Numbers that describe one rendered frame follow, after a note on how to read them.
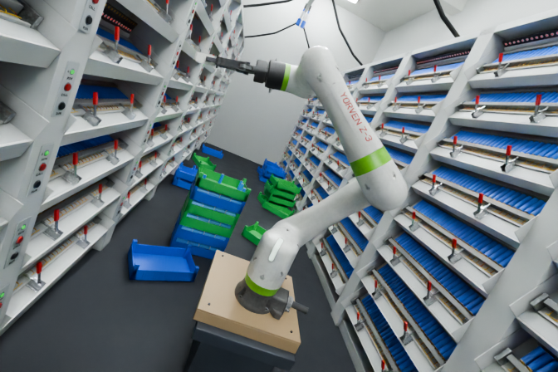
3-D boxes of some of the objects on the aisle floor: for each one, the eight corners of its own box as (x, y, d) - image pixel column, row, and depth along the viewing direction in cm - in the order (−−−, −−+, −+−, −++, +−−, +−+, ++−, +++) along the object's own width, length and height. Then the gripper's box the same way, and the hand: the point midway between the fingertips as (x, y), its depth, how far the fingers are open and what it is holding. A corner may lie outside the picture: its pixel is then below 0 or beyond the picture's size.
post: (110, 242, 145) (238, -106, 120) (100, 251, 136) (237, -122, 111) (68, 227, 142) (192, -133, 116) (56, 237, 133) (188, -152, 107)
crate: (185, 256, 160) (190, 245, 159) (193, 281, 144) (199, 268, 143) (127, 252, 144) (133, 238, 142) (129, 280, 127) (135, 265, 126)
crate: (284, 249, 223) (288, 240, 222) (273, 256, 205) (277, 247, 204) (253, 229, 234) (256, 221, 233) (241, 234, 216) (245, 225, 214)
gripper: (265, 83, 92) (189, 66, 89) (262, 85, 105) (197, 70, 101) (270, 59, 91) (193, 40, 87) (266, 64, 104) (200, 48, 100)
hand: (206, 59), depth 95 cm, fingers closed
